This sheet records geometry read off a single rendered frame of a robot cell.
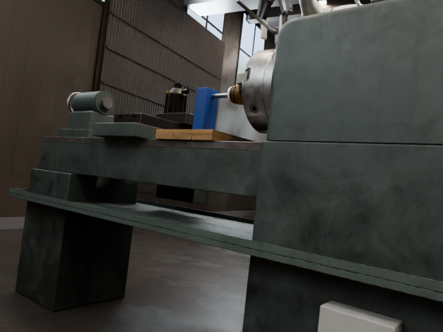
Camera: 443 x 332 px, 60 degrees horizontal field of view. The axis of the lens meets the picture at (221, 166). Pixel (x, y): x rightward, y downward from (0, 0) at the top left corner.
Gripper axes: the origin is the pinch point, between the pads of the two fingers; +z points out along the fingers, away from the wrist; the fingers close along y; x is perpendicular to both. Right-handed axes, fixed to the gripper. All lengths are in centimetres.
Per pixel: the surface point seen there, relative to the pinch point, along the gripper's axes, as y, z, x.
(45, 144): -131, 47, -30
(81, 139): -96, 44, -26
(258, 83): 4.1, 22.1, -11.9
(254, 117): 0.0, 33.3, -8.1
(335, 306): 44, 84, -25
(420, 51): 56, 19, -12
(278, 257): 29, 74, -29
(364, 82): 43, 26, -14
